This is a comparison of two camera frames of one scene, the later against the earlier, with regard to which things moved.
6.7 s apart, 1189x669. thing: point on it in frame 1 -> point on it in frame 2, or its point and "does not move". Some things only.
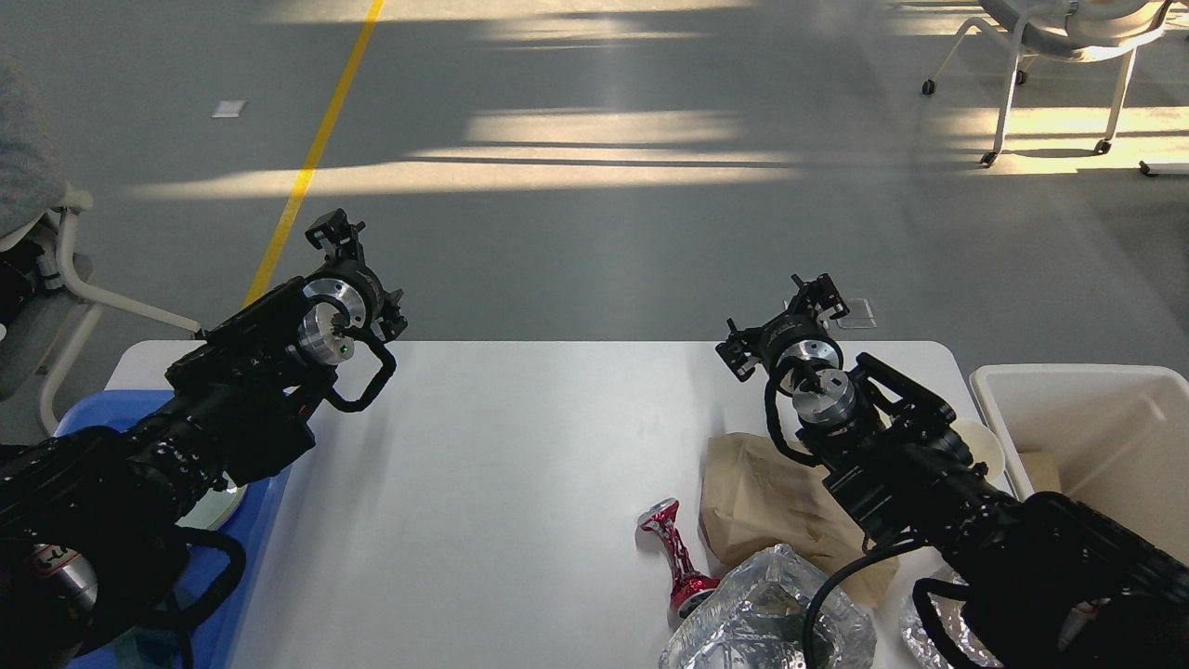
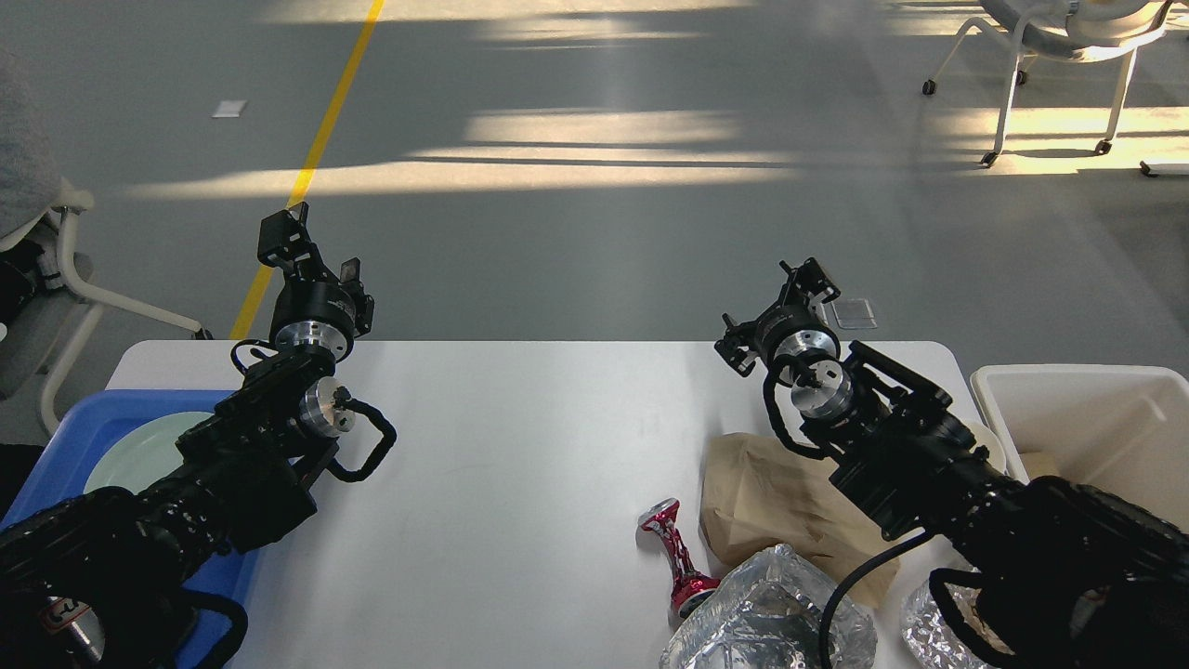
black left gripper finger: (393, 323) -> (350, 274)
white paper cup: (984, 445) does not move
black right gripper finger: (741, 363) does not move
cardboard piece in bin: (1042, 469) does not move
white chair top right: (1075, 31) does not move
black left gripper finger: (340, 238) -> (284, 242)
